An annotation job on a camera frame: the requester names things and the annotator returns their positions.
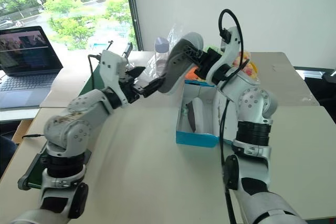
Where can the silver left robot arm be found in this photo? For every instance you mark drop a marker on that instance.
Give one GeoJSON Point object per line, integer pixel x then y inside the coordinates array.
{"type": "Point", "coordinates": [78, 119]}

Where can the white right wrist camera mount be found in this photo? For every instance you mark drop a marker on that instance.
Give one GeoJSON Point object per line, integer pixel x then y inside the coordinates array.
{"type": "Point", "coordinates": [228, 48]}

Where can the grey white-soled shoe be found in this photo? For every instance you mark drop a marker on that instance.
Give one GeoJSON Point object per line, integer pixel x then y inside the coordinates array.
{"type": "Point", "coordinates": [174, 74]}

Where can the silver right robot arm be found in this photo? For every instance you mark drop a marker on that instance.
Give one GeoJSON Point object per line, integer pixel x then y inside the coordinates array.
{"type": "Point", "coordinates": [257, 106]}

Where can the white shoe with dark insole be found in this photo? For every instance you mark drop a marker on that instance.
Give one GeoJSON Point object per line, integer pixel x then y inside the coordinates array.
{"type": "Point", "coordinates": [200, 113]}

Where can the dark blue cloth shape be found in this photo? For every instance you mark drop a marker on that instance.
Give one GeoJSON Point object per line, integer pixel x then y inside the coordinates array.
{"type": "Point", "coordinates": [6, 153]}

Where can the grey open laptop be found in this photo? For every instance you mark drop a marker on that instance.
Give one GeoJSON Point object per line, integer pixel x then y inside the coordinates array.
{"type": "Point", "coordinates": [23, 58]}

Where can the green board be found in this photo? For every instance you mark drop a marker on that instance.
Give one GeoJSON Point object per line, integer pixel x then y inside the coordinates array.
{"type": "Point", "coordinates": [96, 77]}

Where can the blue and white shoebox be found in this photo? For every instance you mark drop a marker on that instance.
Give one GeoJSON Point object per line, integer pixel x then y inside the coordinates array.
{"type": "Point", "coordinates": [197, 138]}

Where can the green toy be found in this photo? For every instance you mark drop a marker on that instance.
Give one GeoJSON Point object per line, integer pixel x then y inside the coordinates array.
{"type": "Point", "coordinates": [214, 49]}

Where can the clear plastic bag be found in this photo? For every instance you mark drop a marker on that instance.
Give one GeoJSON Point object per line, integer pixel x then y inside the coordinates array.
{"type": "Point", "coordinates": [174, 33]}

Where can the black phone stand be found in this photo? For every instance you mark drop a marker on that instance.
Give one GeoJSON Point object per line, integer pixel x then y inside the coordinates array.
{"type": "Point", "coordinates": [127, 49]}

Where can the bag of colourful toys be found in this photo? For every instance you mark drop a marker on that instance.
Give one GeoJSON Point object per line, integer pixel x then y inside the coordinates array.
{"type": "Point", "coordinates": [249, 69]}

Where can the green panel with black frame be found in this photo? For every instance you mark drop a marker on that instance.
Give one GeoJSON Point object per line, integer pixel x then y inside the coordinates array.
{"type": "Point", "coordinates": [36, 171]}

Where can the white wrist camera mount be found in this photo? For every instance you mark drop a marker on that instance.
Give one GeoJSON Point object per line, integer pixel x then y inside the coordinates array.
{"type": "Point", "coordinates": [228, 48]}
{"type": "Point", "coordinates": [111, 66]}

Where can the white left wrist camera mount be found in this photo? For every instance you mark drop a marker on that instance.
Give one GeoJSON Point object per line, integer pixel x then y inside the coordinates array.
{"type": "Point", "coordinates": [111, 66]}

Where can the orange toy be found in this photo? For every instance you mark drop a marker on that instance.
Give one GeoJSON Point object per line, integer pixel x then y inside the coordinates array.
{"type": "Point", "coordinates": [192, 73]}

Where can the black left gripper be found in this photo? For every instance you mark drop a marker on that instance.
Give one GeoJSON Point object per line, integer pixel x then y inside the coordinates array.
{"type": "Point", "coordinates": [130, 87]}

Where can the black window frame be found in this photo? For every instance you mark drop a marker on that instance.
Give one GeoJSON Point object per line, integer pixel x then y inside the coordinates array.
{"type": "Point", "coordinates": [132, 6]}

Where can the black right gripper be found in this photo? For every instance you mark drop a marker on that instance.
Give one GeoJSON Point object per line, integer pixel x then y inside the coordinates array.
{"type": "Point", "coordinates": [210, 61]}

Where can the clear bottle with lilac cap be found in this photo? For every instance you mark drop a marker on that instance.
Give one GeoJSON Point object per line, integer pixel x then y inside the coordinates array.
{"type": "Point", "coordinates": [161, 51]}

